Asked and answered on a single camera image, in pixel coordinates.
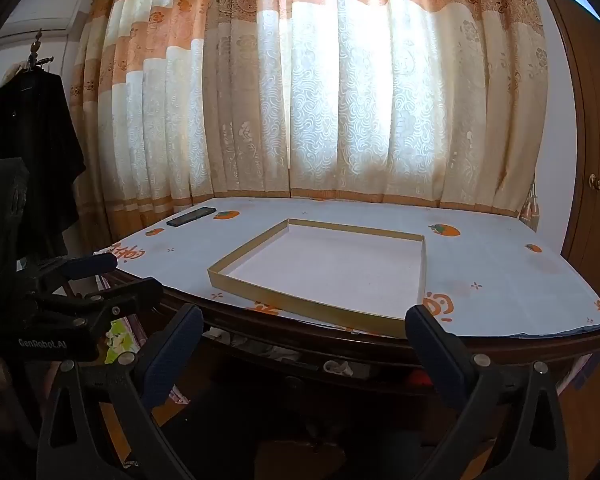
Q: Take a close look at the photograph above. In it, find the curtain tassel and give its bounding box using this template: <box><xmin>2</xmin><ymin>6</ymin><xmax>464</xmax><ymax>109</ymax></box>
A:
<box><xmin>519</xmin><ymin>172</ymin><xmax>540</xmax><ymax>233</ymax></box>

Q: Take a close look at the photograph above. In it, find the orange and cream patterned curtain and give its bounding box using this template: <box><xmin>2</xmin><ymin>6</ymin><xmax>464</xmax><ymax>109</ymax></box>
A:
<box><xmin>67</xmin><ymin>0</ymin><xmax>551</xmax><ymax>243</ymax></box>

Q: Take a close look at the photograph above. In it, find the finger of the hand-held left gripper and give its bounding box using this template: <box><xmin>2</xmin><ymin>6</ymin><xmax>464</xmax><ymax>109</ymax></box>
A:
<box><xmin>30</xmin><ymin>276</ymin><xmax>165</xmax><ymax>333</ymax></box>
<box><xmin>15</xmin><ymin>253</ymin><xmax>119</xmax><ymax>291</ymax></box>

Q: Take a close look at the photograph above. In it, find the wooden drawer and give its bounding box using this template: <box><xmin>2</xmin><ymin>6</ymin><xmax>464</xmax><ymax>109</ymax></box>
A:
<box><xmin>145</xmin><ymin>322</ymin><xmax>481</xmax><ymax>461</ymax></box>

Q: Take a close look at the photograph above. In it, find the wooden coat rack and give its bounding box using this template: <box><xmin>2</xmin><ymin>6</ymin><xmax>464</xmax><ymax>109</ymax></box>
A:
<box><xmin>27</xmin><ymin>27</ymin><xmax>56</xmax><ymax>73</ymax></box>

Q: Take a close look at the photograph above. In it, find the black remote control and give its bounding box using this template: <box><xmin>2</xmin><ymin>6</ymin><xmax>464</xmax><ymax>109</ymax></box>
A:
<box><xmin>166</xmin><ymin>206</ymin><xmax>216</xmax><ymax>228</ymax></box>

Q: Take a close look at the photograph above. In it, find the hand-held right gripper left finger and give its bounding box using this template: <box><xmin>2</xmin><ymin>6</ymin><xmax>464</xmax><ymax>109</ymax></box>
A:
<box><xmin>36</xmin><ymin>304</ymin><xmax>204</xmax><ymax>480</ymax></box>

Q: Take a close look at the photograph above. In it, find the black hanging garment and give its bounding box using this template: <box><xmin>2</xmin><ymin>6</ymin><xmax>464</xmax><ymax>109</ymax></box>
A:
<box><xmin>0</xmin><ymin>67</ymin><xmax>88</xmax><ymax>261</ymax></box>

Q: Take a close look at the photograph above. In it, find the brown wooden door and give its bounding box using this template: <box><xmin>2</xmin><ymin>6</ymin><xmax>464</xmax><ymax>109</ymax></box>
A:
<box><xmin>545</xmin><ymin>0</ymin><xmax>600</xmax><ymax>313</ymax></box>

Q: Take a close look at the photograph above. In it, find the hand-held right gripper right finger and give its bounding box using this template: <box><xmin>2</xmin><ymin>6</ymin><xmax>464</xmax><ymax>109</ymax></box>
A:
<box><xmin>404</xmin><ymin>304</ymin><xmax>571</xmax><ymax>480</ymax></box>

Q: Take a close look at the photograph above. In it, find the green patterned cloth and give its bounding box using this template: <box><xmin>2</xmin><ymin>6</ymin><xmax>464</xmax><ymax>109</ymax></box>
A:
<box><xmin>104</xmin><ymin>317</ymin><xmax>146</xmax><ymax>366</ymax></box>

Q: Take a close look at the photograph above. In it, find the shallow cardboard box tray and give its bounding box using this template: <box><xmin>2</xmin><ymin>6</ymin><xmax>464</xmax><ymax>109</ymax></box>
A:
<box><xmin>207</xmin><ymin>218</ymin><xmax>427</xmax><ymax>339</ymax></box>

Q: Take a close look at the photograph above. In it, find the white air conditioner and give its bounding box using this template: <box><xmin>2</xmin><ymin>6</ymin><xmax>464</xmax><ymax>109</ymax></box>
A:
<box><xmin>2</xmin><ymin>0</ymin><xmax>81</xmax><ymax>36</ymax></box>

